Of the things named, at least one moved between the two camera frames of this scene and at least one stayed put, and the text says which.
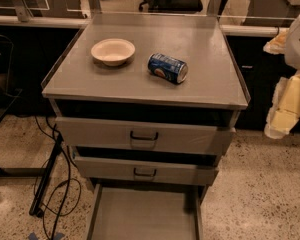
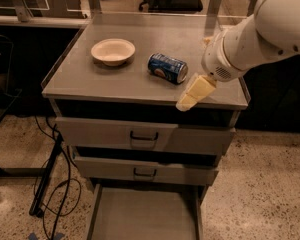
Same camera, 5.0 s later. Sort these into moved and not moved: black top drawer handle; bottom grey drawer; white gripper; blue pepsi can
Moved: white gripper
Not moved: blue pepsi can; black top drawer handle; bottom grey drawer
